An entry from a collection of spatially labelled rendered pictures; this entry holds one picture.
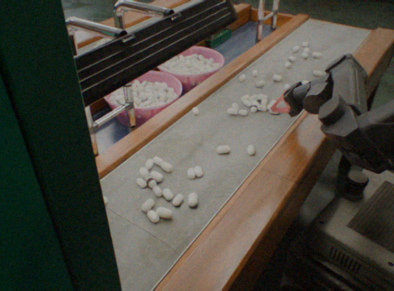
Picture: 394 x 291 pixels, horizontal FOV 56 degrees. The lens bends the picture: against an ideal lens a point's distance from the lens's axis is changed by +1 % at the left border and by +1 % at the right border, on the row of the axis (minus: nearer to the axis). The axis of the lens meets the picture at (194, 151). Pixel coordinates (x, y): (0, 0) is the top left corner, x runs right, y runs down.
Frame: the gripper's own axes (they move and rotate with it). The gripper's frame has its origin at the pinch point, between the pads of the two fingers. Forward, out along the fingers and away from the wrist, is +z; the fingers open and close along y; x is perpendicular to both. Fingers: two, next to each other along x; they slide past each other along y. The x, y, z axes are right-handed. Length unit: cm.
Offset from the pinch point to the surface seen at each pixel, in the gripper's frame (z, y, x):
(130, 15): 76, -46, -63
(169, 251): 1, 56, 5
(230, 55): 39, -50, -19
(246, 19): 49, -92, -30
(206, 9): -9.8, 16.8, -32.4
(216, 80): 21.2, -10.3, -15.4
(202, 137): 13.0, 18.7, -5.1
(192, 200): 1.7, 43.2, 1.8
